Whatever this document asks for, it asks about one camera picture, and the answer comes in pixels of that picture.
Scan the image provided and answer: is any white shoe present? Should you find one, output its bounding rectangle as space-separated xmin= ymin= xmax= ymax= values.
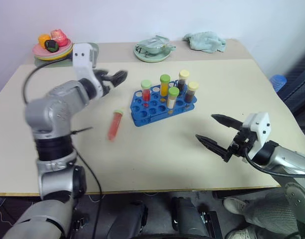
xmin=222 ymin=197 xmax=250 ymax=215
xmin=226 ymin=227 xmax=258 ymax=239

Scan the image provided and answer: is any black and green toy fruit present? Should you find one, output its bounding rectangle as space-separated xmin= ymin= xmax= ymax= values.
xmin=44 ymin=39 xmax=60 ymax=53

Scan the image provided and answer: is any orange toy fruit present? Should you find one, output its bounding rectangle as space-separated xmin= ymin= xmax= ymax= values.
xmin=38 ymin=33 xmax=52 ymax=49

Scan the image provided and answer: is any white labelled tube green cap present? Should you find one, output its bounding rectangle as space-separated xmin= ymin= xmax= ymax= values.
xmin=167 ymin=87 xmax=180 ymax=111

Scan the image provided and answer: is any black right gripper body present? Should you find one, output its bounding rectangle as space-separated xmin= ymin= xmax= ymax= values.
xmin=222 ymin=126 xmax=258 ymax=163

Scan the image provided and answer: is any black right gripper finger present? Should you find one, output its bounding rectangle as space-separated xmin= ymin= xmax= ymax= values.
xmin=195 ymin=134 xmax=229 ymax=159
xmin=210 ymin=114 xmax=243 ymax=131

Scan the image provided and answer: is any silver foil bag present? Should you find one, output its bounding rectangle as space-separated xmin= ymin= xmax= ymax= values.
xmin=138 ymin=34 xmax=177 ymax=50

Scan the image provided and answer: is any dark rounded shape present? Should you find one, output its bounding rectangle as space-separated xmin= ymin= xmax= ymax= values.
xmin=102 ymin=200 xmax=149 ymax=239
xmin=170 ymin=196 xmax=210 ymax=239

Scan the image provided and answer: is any red test tube green cap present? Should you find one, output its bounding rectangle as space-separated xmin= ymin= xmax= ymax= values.
xmin=106 ymin=107 xmax=126 ymax=142
xmin=140 ymin=79 xmax=152 ymax=102

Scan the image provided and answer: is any yellow plate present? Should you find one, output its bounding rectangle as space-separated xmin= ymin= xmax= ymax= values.
xmin=33 ymin=46 xmax=74 ymax=60

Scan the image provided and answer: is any green plate under stack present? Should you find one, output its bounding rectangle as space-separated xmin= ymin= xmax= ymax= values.
xmin=34 ymin=49 xmax=74 ymax=62

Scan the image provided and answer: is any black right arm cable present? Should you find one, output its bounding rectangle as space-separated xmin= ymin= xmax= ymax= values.
xmin=243 ymin=147 xmax=305 ymax=178

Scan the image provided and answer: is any black zip tie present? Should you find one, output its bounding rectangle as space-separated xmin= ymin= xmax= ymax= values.
xmin=69 ymin=126 xmax=94 ymax=137

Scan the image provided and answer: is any pink plate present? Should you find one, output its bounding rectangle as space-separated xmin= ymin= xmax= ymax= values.
xmin=31 ymin=37 xmax=74 ymax=57

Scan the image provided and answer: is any red toy apple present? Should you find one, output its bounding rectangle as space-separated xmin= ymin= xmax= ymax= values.
xmin=50 ymin=28 xmax=69 ymax=47

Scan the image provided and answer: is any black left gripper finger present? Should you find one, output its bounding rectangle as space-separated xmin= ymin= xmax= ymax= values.
xmin=109 ymin=70 xmax=129 ymax=85
xmin=102 ymin=83 xmax=118 ymax=97

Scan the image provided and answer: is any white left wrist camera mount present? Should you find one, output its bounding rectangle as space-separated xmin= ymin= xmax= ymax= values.
xmin=72 ymin=42 xmax=104 ymax=99

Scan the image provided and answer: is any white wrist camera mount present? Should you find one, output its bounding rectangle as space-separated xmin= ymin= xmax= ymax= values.
xmin=72 ymin=42 xmax=104 ymax=99
xmin=240 ymin=112 xmax=271 ymax=160

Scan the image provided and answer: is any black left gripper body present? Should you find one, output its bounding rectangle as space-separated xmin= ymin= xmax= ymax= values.
xmin=93 ymin=69 xmax=113 ymax=87

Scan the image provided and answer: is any dark test tube yellow cap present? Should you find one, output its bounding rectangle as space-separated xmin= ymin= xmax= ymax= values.
xmin=177 ymin=70 xmax=191 ymax=92
xmin=184 ymin=81 xmax=200 ymax=104

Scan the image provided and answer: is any light green cloth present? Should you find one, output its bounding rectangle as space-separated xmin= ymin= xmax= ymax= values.
xmin=183 ymin=31 xmax=227 ymax=54

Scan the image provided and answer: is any orange test tube green cap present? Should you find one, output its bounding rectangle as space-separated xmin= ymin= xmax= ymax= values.
xmin=159 ymin=74 xmax=171 ymax=98

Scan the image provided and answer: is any pale green plate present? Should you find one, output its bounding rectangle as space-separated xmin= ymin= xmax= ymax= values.
xmin=132 ymin=42 xmax=172 ymax=63

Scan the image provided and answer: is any grey trouser leg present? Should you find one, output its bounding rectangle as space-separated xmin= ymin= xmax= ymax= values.
xmin=243 ymin=190 xmax=305 ymax=239

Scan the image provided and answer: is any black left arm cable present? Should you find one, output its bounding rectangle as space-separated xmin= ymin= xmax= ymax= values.
xmin=72 ymin=146 xmax=103 ymax=239
xmin=22 ymin=58 xmax=75 ymax=104

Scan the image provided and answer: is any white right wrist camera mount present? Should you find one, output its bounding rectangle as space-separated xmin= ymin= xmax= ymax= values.
xmin=240 ymin=112 xmax=271 ymax=160

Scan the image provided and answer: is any blue test tube rack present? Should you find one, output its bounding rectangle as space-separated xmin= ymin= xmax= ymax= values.
xmin=129 ymin=79 xmax=198 ymax=128

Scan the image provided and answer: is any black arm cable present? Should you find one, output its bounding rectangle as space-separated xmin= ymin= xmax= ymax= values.
xmin=22 ymin=58 xmax=75 ymax=104
xmin=243 ymin=147 xmax=305 ymax=178
xmin=72 ymin=146 xmax=103 ymax=239

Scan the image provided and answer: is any black chair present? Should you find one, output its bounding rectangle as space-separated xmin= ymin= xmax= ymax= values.
xmin=276 ymin=51 xmax=305 ymax=141

